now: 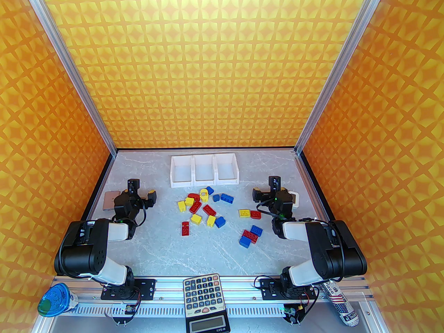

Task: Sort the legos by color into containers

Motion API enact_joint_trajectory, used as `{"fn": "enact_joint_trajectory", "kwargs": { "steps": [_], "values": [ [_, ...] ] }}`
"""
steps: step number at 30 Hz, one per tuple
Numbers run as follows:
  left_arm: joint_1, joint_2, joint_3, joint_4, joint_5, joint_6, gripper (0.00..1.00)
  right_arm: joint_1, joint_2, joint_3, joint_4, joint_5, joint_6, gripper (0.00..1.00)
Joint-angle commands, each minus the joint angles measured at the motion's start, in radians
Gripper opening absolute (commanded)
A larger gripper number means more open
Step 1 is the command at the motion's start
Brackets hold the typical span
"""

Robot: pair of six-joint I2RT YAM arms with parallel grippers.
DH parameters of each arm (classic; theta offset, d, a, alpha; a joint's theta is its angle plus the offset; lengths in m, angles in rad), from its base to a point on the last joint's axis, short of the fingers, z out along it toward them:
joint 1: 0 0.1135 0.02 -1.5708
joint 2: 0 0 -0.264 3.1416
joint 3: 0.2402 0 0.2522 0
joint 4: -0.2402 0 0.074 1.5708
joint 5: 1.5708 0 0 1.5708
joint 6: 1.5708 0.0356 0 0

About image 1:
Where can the yellow lego brick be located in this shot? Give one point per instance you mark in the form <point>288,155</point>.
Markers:
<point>181,205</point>
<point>189,201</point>
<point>196,219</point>
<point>211,221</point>
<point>244,213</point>

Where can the yellow lego with round hole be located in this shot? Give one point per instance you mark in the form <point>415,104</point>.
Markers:
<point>206,196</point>

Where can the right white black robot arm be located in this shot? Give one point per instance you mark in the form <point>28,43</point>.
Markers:
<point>333,255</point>

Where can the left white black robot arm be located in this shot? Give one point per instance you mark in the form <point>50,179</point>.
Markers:
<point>83,255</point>

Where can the white digital timer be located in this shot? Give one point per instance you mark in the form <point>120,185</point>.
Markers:
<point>296,199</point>

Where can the pink wallet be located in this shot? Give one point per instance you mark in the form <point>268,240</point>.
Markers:
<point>110,199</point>

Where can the black table edge strip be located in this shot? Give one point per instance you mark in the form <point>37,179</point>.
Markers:
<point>100,183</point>
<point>315,182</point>

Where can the small blue lego brick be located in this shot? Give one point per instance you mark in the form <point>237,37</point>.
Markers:
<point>210,190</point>

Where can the small circuit board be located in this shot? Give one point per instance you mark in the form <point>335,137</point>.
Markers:
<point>129,309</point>
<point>290,312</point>

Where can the grey desk calculator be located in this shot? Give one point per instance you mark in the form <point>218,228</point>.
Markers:
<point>203,295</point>

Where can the flag printed can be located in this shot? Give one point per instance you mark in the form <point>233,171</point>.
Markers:
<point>341,307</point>

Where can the blue lidded plastic container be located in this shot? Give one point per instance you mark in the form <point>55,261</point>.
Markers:
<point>52,298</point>

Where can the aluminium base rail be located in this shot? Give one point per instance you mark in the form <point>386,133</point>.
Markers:
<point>242,290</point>

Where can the aluminium frame post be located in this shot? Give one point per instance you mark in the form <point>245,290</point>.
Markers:
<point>68,61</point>
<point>342,61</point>

